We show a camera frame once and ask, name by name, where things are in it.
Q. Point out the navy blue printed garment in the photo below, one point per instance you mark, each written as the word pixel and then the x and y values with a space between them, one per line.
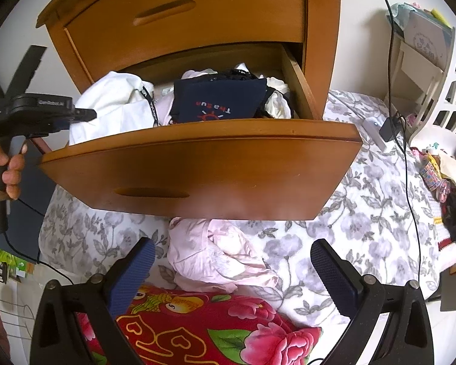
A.
pixel 209 98

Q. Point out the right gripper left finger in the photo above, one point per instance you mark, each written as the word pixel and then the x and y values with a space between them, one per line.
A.
pixel 57 336

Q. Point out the person left hand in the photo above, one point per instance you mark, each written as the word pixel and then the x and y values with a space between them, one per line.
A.
pixel 12 175

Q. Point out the wooden nightstand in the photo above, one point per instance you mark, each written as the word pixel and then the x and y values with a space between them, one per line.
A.
pixel 321 23

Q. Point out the red floral blanket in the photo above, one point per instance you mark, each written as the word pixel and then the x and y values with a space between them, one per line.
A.
pixel 176 327

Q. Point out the grey floral bedsheet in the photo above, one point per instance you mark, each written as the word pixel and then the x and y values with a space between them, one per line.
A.
pixel 380 219

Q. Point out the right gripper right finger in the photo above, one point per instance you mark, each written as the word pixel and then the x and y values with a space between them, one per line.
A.
pixel 407 336

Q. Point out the white garment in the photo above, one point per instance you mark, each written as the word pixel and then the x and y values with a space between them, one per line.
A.
pixel 123 102

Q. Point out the pink shirt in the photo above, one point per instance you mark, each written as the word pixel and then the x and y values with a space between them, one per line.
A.
pixel 214 256

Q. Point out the white lattice shelf rack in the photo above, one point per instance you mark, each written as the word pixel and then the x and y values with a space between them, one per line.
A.
pixel 423 77

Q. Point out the black power adapter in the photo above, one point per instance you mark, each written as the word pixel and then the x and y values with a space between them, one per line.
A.
pixel 391 128

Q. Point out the colourful clutter pile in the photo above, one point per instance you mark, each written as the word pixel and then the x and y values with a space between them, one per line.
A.
pixel 438 171

